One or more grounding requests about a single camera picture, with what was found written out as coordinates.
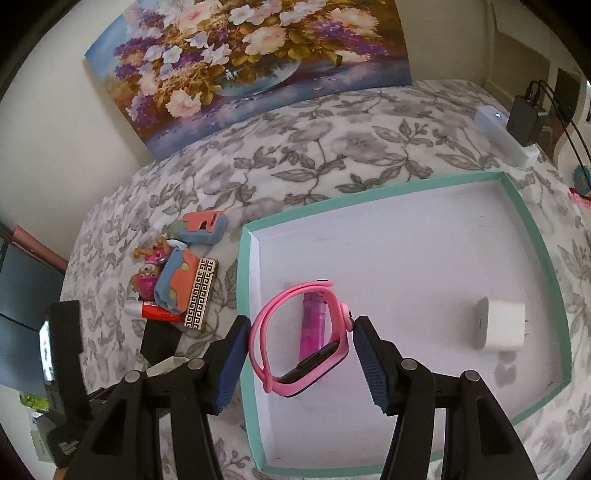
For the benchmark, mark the teal white shallow box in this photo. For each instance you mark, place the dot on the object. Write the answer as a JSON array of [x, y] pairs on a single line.
[[416, 259]]

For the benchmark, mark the purple translucent lighter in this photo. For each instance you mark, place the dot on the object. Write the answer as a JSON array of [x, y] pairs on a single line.
[[312, 325]]

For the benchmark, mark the black charger block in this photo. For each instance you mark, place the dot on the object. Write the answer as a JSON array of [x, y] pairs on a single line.
[[159, 341]]

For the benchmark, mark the white power strip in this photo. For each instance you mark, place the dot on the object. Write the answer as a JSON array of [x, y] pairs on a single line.
[[493, 123]]

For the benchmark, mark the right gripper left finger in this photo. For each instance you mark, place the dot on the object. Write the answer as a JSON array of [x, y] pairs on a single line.
[[122, 442]]

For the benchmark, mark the greek pattern lighter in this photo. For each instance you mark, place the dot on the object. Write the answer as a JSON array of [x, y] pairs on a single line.
[[200, 294]]

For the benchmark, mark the red white glue bottle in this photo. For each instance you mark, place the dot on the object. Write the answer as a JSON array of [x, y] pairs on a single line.
[[150, 311]]

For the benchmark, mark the orange blue toy knife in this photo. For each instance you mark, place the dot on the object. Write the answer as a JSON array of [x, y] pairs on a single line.
[[174, 285]]

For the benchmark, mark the pink blue green toy knife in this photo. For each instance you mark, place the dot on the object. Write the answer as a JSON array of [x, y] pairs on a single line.
[[199, 228]]

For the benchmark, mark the black plugged power adapter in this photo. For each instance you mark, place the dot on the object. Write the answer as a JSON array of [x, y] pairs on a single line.
[[526, 121]]

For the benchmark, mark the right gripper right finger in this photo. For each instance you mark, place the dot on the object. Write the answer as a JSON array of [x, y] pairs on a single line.
[[480, 441]]

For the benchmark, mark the floral painting canvas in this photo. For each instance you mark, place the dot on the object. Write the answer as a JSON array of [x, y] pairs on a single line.
[[179, 71]]

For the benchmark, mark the colourful stationery pile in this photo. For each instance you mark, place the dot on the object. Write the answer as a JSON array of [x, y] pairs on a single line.
[[580, 190]]

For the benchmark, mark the white charger cube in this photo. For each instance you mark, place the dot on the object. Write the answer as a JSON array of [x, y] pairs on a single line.
[[500, 325]]

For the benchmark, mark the pink smart watch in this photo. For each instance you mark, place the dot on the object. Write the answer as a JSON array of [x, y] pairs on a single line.
[[338, 325]]

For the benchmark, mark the pink doll figure toy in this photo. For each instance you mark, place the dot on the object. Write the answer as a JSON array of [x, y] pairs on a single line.
[[153, 260]]

